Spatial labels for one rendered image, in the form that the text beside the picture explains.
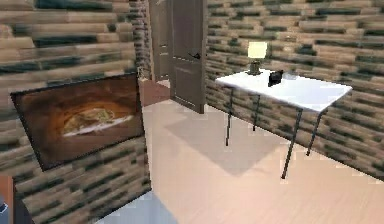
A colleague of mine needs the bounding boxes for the grey-brown room door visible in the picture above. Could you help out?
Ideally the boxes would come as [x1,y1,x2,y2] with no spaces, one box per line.
[167,0,208,115]

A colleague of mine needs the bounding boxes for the table lamp with pale shade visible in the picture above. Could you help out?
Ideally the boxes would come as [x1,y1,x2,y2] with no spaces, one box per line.
[246,41,269,76]

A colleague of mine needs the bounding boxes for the small black object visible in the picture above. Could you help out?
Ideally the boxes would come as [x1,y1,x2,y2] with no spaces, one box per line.
[267,69,285,88]

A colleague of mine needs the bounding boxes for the white table with black legs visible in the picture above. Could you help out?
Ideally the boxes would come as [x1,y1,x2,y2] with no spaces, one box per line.
[214,68,354,180]

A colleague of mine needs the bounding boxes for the orange-brown cabinet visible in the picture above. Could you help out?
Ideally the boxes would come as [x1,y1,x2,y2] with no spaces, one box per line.
[0,175,15,224]

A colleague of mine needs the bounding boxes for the brown framed wall picture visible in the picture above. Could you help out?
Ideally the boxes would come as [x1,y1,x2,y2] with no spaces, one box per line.
[9,72,146,172]

